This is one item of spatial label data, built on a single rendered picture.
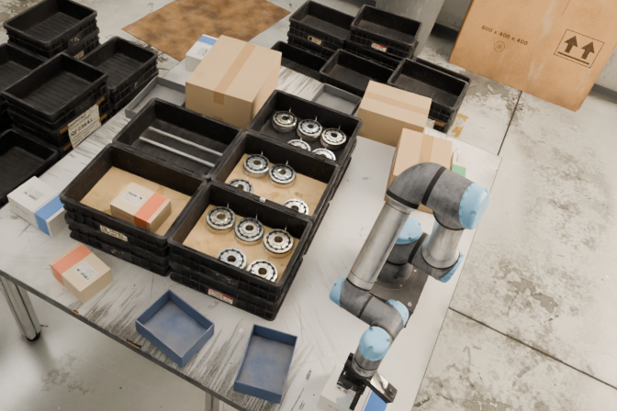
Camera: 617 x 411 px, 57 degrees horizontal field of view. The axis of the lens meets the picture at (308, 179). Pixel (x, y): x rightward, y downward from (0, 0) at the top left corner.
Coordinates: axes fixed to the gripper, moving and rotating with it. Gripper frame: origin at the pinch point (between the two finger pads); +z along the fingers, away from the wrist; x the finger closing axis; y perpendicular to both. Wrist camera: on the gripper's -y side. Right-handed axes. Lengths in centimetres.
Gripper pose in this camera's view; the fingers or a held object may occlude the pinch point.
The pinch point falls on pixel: (357, 397)
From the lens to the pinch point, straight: 186.4
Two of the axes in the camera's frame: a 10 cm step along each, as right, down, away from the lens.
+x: -4.3, 6.2, -6.6
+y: -8.9, -4.0, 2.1
